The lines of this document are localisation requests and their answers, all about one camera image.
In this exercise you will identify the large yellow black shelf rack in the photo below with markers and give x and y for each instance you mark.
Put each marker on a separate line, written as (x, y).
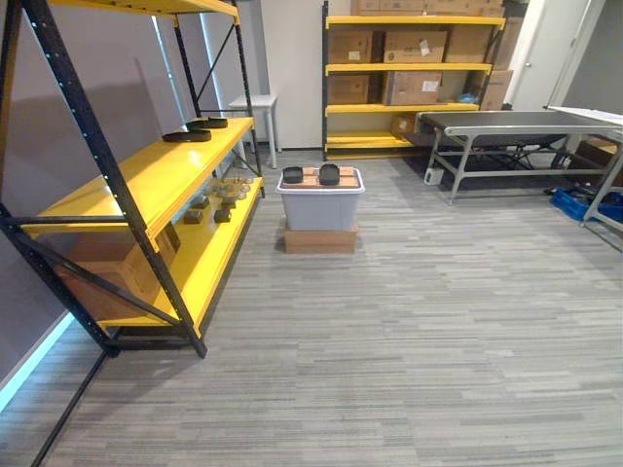
(160, 168)

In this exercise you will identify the yellow shelf rack with cartons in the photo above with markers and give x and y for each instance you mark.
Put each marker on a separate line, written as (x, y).
(414, 67)

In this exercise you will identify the flat cardboard box base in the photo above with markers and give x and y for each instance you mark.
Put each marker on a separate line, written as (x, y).
(320, 240)

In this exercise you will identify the grey plastic storage bin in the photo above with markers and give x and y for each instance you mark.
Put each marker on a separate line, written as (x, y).
(321, 206)

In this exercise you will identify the black plastic housing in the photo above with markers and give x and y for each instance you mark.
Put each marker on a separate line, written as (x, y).
(293, 174)
(208, 122)
(187, 135)
(328, 174)

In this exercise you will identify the brown cardboard insert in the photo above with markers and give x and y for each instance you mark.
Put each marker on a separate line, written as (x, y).
(351, 179)

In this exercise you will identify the small dark box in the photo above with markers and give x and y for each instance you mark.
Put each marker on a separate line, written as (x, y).
(200, 202)
(223, 215)
(194, 216)

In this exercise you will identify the clear glass jars cluster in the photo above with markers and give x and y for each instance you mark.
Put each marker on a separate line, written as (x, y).
(233, 187)

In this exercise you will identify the white power box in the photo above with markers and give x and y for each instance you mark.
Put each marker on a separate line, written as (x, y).
(431, 175)

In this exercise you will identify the small white table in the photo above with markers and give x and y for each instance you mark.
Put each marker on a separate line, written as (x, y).
(263, 109)

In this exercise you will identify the small cardboard carton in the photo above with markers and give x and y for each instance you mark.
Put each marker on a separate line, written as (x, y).
(403, 123)

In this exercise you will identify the brown cardboard carton with label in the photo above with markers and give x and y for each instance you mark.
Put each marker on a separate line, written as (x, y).
(414, 46)
(413, 88)

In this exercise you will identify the large open cardboard box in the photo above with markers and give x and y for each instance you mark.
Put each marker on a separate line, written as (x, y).
(117, 272)

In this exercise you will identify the grey conveyor belt table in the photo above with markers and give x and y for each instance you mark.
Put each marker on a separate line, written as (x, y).
(506, 124)

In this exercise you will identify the tall cardboard carton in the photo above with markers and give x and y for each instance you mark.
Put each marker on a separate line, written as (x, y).
(495, 90)

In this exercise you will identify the cardboard cartons stack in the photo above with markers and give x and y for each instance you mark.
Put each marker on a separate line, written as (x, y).
(426, 7)

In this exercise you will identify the blue plastic crate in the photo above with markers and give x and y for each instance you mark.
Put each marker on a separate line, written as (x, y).
(584, 202)

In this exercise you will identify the brown cardboard box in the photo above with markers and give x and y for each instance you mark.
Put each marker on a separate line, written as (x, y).
(596, 151)

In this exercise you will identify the white door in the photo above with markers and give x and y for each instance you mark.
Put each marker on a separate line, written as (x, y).
(547, 53)

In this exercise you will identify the white metal frame table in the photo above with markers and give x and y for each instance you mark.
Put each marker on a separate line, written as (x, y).
(606, 160)

